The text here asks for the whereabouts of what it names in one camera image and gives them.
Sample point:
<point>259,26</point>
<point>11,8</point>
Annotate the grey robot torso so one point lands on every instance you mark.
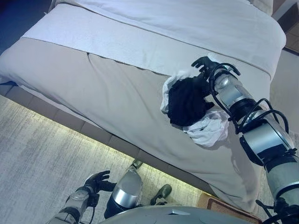
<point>175,217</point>

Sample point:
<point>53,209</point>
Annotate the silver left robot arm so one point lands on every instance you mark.
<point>72,203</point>

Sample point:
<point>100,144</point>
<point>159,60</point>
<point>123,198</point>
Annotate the flat grey pillow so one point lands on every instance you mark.
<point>261,5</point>

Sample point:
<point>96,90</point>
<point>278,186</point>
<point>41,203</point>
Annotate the white garment with blue label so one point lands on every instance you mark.
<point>167,91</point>

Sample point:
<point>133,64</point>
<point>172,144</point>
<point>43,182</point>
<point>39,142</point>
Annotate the brown wooden nightstand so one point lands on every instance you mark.
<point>292,30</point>

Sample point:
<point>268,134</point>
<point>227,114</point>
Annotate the brown wicker basket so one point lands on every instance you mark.
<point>224,206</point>

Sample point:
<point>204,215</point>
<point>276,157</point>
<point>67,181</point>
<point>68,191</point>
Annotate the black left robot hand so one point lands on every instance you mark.
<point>97,182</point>

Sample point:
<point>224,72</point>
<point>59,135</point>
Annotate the plain white garment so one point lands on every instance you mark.
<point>208,133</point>

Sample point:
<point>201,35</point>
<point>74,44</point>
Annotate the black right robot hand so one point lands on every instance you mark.
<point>208,64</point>

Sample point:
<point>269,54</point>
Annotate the grey bed blanket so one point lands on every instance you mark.
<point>105,93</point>

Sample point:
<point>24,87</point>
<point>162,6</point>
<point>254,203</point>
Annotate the white duvet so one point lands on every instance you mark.
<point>163,28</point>

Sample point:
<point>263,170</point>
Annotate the black garment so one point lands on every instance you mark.
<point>187,102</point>

